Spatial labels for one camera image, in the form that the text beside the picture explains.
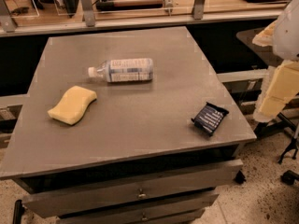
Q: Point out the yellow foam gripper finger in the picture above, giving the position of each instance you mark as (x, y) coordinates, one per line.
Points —
(280, 85)
(265, 37)

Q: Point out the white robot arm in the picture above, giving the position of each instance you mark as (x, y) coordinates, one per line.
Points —
(286, 33)

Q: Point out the dark blue rxbar wrapper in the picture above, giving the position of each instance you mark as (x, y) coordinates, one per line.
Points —
(209, 118)

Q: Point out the black tripod stand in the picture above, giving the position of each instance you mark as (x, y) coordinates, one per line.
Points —
(264, 129)

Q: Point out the clear plastic water bottle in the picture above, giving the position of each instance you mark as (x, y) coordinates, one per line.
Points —
(123, 70)

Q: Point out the grey drawer cabinet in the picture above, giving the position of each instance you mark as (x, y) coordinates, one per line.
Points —
(160, 190)

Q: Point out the yellow sponge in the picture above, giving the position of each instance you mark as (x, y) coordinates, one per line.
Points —
(73, 104)

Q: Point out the grey metal railing shelf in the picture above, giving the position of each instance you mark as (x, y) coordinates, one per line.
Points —
(38, 17)

